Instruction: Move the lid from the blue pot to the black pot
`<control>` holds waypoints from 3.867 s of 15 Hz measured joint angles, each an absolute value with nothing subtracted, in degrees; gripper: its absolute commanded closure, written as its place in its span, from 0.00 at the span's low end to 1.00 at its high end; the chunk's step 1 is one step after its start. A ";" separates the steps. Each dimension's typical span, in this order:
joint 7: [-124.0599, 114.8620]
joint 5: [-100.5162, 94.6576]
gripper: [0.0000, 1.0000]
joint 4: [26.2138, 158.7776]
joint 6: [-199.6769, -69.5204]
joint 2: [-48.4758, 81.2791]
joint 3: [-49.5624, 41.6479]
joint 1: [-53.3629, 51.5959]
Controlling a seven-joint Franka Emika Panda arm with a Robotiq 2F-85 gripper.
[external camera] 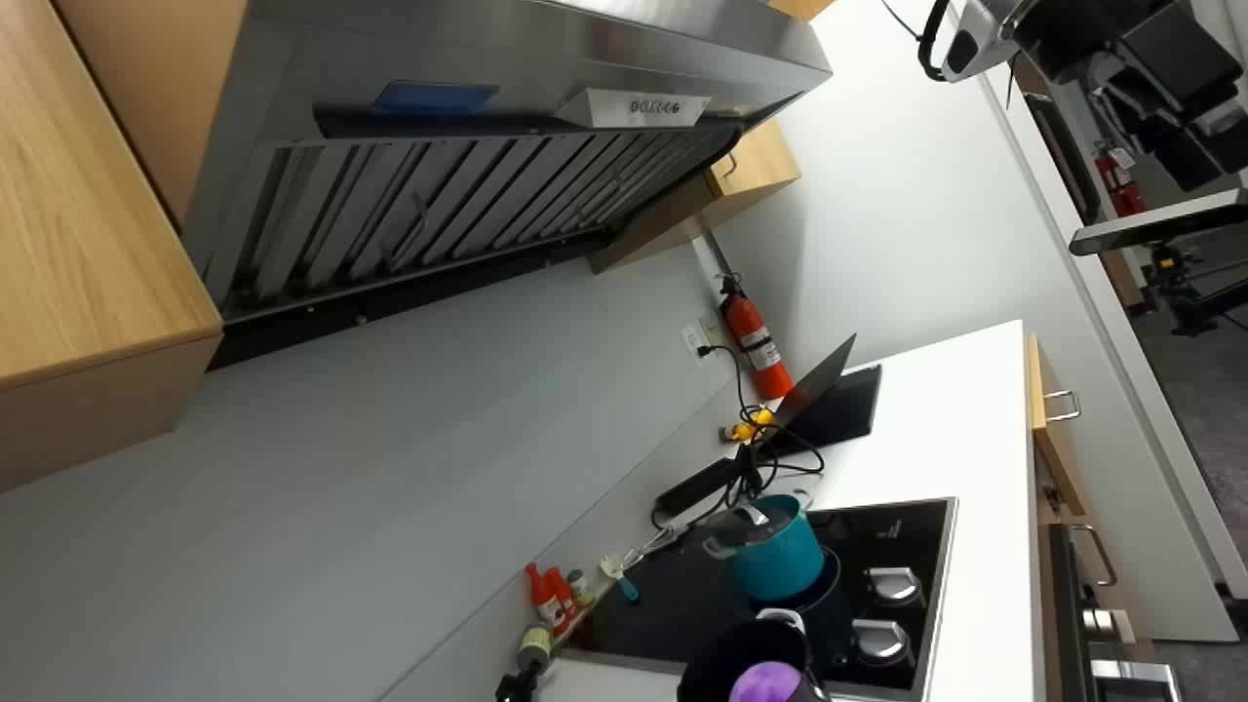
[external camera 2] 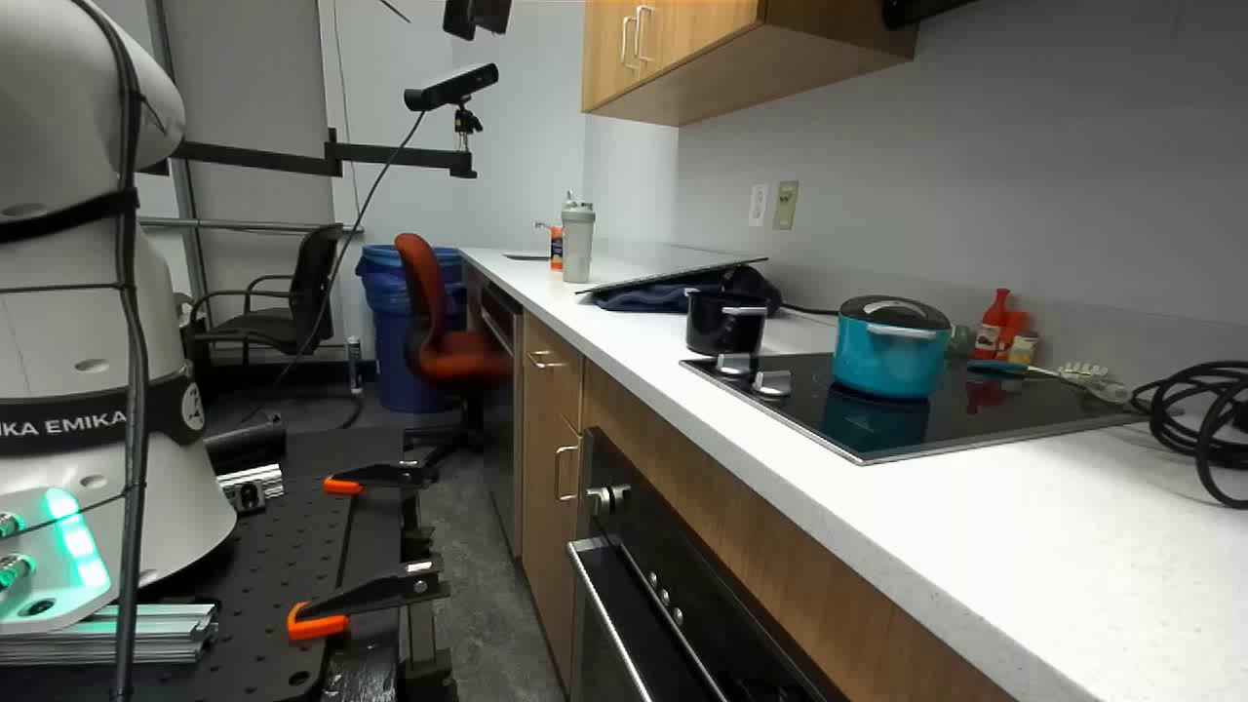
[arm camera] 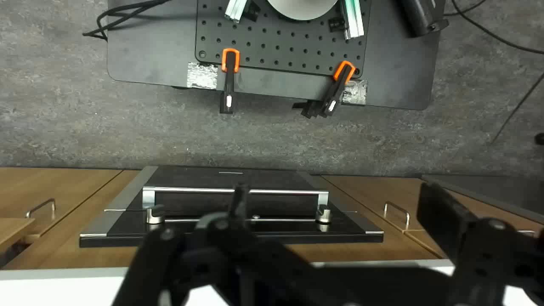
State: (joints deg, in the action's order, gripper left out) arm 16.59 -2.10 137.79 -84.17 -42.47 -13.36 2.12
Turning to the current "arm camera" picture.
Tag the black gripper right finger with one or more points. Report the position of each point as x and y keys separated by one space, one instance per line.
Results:
x=493 y=261

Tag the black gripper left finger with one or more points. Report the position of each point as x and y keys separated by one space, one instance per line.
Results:
x=226 y=266

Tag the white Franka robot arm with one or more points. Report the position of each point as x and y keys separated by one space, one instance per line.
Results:
x=301 y=8

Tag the orange black clamp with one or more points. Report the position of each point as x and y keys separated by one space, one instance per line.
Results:
x=333 y=91
x=230 y=79

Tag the silver metal plate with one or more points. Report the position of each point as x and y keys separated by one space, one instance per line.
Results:
x=354 y=94
x=201 y=77

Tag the black perforated breadboard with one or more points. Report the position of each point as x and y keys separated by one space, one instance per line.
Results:
x=282 y=48

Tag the dark cart platform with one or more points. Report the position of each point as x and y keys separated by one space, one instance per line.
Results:
x=153 y=52

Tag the aluminium extrusion bar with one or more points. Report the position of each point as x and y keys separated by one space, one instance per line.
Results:
x=352 y=20
x=235 y=9

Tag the black cylinder post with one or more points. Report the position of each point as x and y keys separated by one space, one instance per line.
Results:
x=420 y=16

